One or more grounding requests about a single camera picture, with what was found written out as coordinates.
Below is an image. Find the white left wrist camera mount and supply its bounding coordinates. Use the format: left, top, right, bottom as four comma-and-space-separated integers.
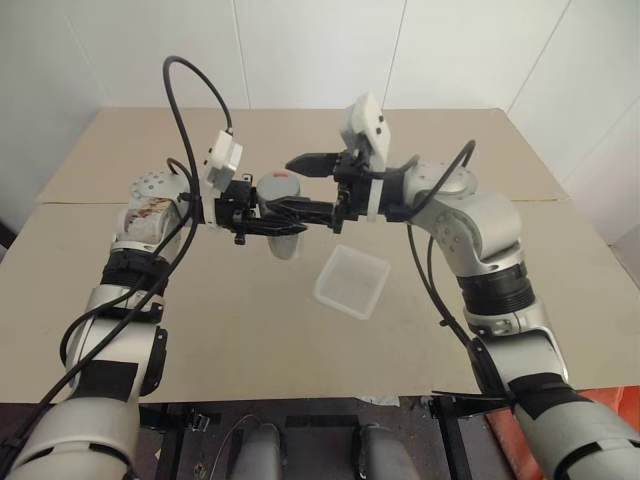
201, 128, 246, 227

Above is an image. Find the orange red object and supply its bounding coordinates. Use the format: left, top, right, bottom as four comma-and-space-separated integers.
487, 385, 640, 451

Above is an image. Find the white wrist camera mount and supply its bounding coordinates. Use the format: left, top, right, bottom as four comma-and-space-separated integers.
201, 128, 246, 227
338, 91, 392, 224

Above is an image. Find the grey cylindrical can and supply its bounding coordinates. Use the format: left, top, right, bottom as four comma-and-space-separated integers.
264, 198, 308, 262

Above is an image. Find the dark object at table side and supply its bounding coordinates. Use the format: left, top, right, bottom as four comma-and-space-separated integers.
0, 215, 16, 254

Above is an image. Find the grey jar lid red mark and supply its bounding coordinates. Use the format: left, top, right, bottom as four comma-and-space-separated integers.
255, 171, 303, 208

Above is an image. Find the clear plastic box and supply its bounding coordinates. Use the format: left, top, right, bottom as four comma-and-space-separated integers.
313, 243, 392, 320

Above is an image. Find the black metal frame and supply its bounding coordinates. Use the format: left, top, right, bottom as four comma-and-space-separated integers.
428, 391, 517, 480

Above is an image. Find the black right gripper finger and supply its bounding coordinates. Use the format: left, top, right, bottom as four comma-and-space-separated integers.
261, 196, 336, 226
284, 151, 339, 180

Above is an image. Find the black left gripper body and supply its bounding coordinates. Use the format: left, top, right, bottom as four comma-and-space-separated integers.
213, 172, 261, 248

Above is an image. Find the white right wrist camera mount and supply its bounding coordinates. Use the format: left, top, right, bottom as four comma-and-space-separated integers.
338, 91, 392, 224

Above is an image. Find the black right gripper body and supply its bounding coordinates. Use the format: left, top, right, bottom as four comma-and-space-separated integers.
328, 148, 375, 236

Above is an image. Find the dark grey rounded shape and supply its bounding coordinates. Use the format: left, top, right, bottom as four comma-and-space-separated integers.
233, 422, 284, 480
353, 422, 402, 480

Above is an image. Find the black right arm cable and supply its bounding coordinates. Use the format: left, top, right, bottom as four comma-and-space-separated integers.
402, 139, 506, 401

